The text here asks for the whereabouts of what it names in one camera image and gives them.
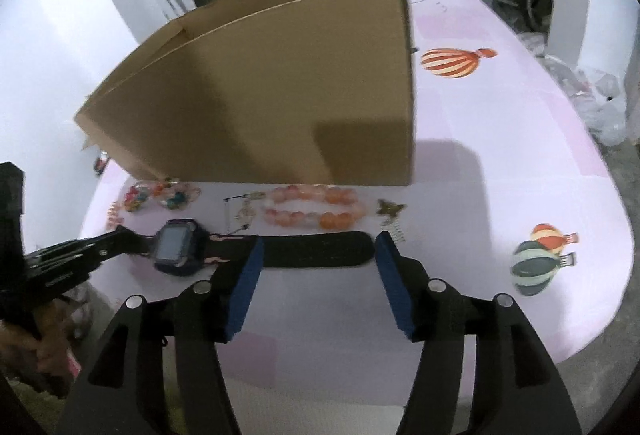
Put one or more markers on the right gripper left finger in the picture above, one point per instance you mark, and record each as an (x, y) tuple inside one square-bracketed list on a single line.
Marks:
[(207, 314)]

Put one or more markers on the pink balloon print tablecloth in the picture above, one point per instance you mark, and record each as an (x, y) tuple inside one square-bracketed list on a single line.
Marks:
[(508, 191)]

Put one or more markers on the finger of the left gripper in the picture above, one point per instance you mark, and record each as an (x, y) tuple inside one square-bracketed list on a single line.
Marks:
[(80, 247)]

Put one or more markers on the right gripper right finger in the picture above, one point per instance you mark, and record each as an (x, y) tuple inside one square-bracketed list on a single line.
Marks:
[(431, 313)]

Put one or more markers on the black smart watch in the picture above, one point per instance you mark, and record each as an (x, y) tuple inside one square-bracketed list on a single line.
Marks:
[(182, 247)]

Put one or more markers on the brown cardboard box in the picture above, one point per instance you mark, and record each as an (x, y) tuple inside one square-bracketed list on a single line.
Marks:
[(265, 91)]

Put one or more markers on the gold butterfly hair clip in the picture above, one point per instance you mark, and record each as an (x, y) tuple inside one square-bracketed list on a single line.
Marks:
[(389, 212)]

